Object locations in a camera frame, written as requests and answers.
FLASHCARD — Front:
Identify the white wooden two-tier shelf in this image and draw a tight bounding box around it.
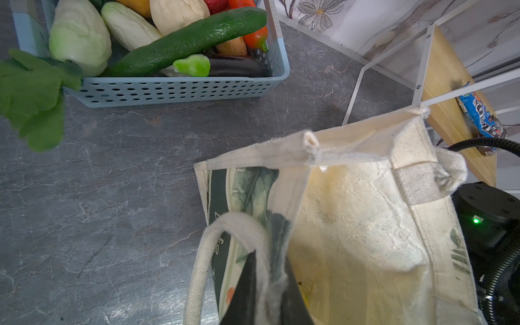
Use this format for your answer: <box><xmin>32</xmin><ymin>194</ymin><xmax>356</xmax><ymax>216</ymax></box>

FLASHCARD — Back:
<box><xmin>275</xmin><ymin>0</ymin><xmax>520</xmax><ymax>188</ymax></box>

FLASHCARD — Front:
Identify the blue plastic vegetable basket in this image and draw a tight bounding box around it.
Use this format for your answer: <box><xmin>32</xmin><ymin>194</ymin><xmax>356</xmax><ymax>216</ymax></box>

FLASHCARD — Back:
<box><xmin>9</xmin><ymin>1</ymin><xmax>290</xmax><ymax>108</ymax></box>

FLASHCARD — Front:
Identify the blue chocolate bar packet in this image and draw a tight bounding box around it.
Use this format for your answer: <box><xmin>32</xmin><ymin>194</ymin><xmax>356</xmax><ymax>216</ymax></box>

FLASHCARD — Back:
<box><xmin>452</xmin><ymin>92</ymin><xmax>506</xmax><ymax>157</ymax></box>

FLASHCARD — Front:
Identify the brown potato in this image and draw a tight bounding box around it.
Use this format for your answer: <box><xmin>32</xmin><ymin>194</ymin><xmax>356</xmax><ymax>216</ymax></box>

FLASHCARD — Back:
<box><xmin>216</xmin><ymin>37</ymin><xmax>248</xmax><ymax>56</ymax></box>

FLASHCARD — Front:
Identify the green leafy vegetable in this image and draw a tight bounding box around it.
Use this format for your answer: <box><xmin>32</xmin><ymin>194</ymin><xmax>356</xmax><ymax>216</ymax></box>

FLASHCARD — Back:
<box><xmin>1</xmin><ymin>49</ymin><xmax>83</xmax><ymax>152</ymax></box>

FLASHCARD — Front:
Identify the white garlic bulb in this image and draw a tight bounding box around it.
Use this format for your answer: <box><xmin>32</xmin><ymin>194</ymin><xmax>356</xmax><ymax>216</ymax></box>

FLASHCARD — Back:
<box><xmin>150</xmin><ymin>0</ymin><xmax>210</xmax><ymax>35</ymax></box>

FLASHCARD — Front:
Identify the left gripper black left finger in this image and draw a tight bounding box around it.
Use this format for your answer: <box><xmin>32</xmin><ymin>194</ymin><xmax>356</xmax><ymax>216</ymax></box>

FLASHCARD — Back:
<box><xmin>220</xmin><ymin>251</ymin><xmax>257</xmax><ymax>325</ymax></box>

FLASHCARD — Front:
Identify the white chinese cabbage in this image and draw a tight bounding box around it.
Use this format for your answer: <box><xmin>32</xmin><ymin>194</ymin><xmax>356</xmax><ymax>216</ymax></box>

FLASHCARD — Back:
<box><xmin>49</xmin><ymin>0</ymin><xmax>112</xmax><ymax>77</ymax></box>

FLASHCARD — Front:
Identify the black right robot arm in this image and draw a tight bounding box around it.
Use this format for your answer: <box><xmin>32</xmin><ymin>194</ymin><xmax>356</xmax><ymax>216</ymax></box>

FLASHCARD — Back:
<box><xmin>452</xmin><ymin>181</ymin><xmax>519</xmax><ymax>324</ymax></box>

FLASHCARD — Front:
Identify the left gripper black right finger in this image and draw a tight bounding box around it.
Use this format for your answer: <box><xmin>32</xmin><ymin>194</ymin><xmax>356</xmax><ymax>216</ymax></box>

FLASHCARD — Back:
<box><xmin>280</xmin><ymin>258</ymin><xmax>314</xmax><ymax>325</ymax></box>

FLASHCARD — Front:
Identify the dark purple eggplant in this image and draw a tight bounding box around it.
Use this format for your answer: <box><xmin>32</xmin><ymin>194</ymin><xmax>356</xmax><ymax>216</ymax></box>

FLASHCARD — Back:
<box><xmin>172</xmin><ymin>54</ymin><xmax>272</xmax><ymax>78</ymax></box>

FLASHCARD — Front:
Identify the red chili pepper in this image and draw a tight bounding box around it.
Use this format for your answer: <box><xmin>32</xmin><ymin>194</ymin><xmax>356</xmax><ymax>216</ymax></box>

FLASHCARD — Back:
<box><xmin>228</xmin><ymin>0</ymin><xmax>269</xmax><ymax>53</ymax></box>

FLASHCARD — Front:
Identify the cream canvas grocery bag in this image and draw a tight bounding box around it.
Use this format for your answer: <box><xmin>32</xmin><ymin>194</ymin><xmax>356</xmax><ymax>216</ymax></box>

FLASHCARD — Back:
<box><xmin>183</xmin><ymin>105</ymin><xmax>484</xmax><ymax>324</ymax></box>

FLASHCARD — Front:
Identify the green cucumber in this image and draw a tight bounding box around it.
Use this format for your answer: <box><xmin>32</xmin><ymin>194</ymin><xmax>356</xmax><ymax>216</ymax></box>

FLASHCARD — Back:
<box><xmin>101</xmin><ymin>7</ymin><xmax>268</xmax><ymax>77</ymax></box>

